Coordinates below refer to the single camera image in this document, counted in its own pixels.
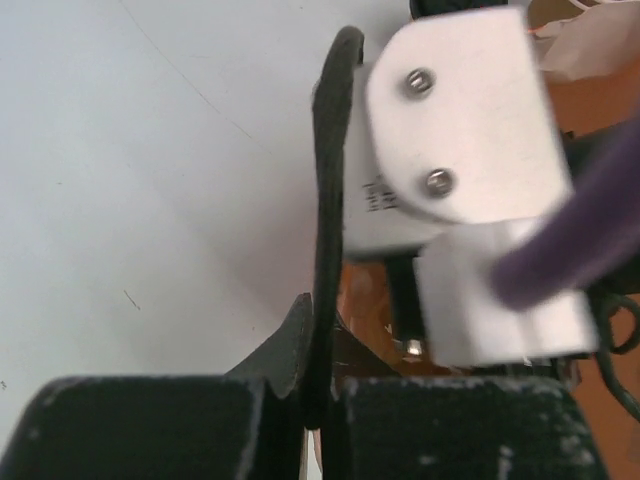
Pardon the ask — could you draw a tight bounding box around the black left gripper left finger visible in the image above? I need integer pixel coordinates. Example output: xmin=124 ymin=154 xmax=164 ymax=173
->
xmin=9 ymin=294 xmax=312 ymax=479

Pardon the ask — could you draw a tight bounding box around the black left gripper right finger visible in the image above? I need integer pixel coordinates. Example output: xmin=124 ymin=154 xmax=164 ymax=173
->
xmin=329 ymin=320 xmax=609 ymax=479

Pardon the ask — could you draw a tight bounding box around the orange paper takeout bag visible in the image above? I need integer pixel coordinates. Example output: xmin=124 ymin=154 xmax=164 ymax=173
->
xmin=299 ymin=0 xmax=640 ymax=480

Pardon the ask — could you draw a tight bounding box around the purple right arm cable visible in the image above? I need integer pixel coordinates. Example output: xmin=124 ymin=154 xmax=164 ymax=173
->
xmin=492 ymin=112 xmax=640 ymax=311

